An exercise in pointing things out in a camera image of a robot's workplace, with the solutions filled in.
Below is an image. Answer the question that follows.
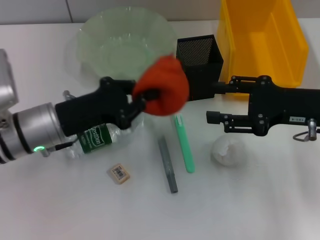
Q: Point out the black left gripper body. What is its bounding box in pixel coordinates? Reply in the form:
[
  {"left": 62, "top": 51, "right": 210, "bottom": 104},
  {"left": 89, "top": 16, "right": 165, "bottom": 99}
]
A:
[{"left": 54, "top": 76, "right": 137, "bottom": 138}]

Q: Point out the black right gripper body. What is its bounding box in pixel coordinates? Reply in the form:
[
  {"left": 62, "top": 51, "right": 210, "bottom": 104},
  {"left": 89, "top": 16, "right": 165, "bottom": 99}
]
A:
[{"left": 248, "top": 74, "right": 320, "bottom": 137}]

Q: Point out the white paper ball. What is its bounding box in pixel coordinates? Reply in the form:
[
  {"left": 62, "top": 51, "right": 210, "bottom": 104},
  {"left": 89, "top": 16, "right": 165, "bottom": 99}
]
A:
[{"left": 211, "top": 134, "right": 247, "bottom": 167}]

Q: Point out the clear green-label water bottle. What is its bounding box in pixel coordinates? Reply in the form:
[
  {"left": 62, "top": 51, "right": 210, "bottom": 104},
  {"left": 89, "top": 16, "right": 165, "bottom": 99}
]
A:
[{"left": 66, "top": 117, "right": 148, "bottom": 162}]

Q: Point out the black mesh pen holder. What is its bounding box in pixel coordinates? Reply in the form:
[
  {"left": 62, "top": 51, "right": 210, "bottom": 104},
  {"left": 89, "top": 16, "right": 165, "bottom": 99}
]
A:
[{"left": 176, "top": 34, "right": 224, "bottom": 101}]

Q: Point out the pale green glass fruit bowl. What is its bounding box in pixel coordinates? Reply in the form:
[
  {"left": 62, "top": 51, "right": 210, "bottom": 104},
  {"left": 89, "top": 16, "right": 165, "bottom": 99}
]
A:
[{"left": 76, "top": 6, "right": 177, "bottom": 83}]

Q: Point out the green pen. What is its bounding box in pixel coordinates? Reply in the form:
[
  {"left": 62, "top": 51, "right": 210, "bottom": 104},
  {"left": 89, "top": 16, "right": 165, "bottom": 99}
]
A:
[{"left": 173, "top": 113, "right": 196, "bottom": 174}]

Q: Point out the beige eraser with barcode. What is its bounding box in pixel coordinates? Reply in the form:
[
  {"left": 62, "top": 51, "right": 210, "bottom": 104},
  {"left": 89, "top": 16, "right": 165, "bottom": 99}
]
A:
[{"left": 107, "top": 162, "right": 131, "bottom": 186}]

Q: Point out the grey pen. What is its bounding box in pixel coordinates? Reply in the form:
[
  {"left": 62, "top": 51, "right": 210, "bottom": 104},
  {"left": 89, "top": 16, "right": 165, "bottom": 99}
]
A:
[{"left": 157, "top": 135, "right": 179, "bottom": 194}]

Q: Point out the yellow plastic bin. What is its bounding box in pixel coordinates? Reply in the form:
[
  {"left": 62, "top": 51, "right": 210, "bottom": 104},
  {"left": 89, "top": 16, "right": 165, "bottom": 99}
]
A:
[{"left": 216, "top": 0, "right": 310, "bottom": 101}]

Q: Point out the left gripper cable with plug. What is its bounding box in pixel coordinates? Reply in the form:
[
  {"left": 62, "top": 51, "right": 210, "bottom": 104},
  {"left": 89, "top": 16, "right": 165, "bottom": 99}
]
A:
[{"left": 41, "top": 90, "right": 78, "bottom": 158}]

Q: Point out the gripper cable with plug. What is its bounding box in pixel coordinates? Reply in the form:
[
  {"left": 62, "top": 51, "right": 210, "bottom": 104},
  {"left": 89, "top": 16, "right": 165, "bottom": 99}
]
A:
[
  {"left": 292, "top": 118, "right": 320, "bottom": 143},
  {"left": 41, "top": 90, "right": 78, "bottom": 158}
]

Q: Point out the right gripper cable with plug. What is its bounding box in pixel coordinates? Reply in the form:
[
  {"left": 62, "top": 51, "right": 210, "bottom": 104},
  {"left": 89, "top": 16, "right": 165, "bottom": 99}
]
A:
[{"left": 292, "top": 118, "right": 320, "bottom": 143}]

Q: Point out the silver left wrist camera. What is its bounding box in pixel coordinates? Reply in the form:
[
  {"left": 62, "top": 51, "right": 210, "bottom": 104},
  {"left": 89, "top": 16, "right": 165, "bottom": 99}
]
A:
[{"left": 0, "top": 48, "right": 20, "bottom": 115}]

